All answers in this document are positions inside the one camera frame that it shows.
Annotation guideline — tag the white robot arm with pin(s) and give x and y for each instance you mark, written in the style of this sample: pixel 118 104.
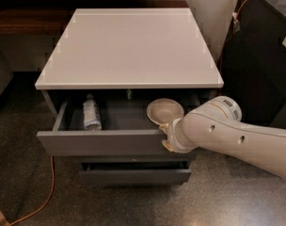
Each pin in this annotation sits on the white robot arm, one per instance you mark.
pixel 216 126

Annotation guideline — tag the grey middle drawer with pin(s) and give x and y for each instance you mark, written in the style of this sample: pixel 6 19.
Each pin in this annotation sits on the grey middle drawer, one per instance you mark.
pixel 135 158

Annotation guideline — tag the grey bottom drawer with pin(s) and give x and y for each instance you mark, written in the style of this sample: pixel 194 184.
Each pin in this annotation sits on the grey bottom drawer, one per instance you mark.
pixel 135 173

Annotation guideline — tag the grey drawer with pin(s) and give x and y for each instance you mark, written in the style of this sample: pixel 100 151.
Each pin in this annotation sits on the grey drawer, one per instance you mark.
pixel 135 173
pixel 126 128
pixel 135 158

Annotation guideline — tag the white ceramic bowl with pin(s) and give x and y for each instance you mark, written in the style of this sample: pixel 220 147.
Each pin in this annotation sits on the white ceramic bowl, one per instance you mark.
pixel 164 110

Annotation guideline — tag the blue plastic water bottle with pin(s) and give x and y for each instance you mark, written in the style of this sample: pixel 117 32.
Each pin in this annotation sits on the blue plastic water bottle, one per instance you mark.
pixel 92 118

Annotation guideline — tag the grey top drawer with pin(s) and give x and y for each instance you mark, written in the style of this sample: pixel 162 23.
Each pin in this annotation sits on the grey top drawer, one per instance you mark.
pixel 126 128

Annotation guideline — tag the white-top grey drawer cabinet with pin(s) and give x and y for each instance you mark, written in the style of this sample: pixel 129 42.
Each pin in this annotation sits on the white-top grey drawer cabinet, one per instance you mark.
pixel 128 48

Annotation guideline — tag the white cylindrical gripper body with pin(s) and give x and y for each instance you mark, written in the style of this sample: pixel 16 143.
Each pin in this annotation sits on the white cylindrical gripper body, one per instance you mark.
pixel 173 135

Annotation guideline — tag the dark wooden bench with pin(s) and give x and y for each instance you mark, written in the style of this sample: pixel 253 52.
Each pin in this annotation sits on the dark wooden bench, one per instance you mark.
pixel 50 17

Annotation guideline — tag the green metal can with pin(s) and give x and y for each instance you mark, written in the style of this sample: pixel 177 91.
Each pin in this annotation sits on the green metal can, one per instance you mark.
pixel 129 94

